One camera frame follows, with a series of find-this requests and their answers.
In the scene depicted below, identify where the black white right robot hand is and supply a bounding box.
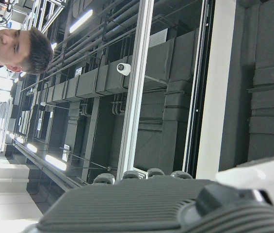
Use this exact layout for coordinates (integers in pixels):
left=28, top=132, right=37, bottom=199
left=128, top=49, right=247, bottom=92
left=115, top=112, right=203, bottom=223
left=25, top=154, right=274, bottom=233

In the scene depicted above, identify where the person in grey shirt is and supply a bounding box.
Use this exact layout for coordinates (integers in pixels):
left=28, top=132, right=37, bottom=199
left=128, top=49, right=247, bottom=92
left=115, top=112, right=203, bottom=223
left=0, top=0, right=54, bottom=85

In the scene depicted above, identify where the aluminium profile post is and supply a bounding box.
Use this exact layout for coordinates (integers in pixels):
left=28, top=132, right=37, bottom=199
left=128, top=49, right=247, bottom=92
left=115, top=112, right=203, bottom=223
left=116, top=0, right=155, bottom=180

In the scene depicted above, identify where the grey ventilation duct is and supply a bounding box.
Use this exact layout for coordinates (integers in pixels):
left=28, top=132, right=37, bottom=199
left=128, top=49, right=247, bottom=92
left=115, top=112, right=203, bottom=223
left=36, top=26, right=200, bottom=105

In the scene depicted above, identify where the white dome security camera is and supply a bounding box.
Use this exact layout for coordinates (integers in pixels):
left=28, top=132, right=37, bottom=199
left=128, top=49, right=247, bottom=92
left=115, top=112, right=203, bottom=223
left=116, top=62, right=132, bottom=76

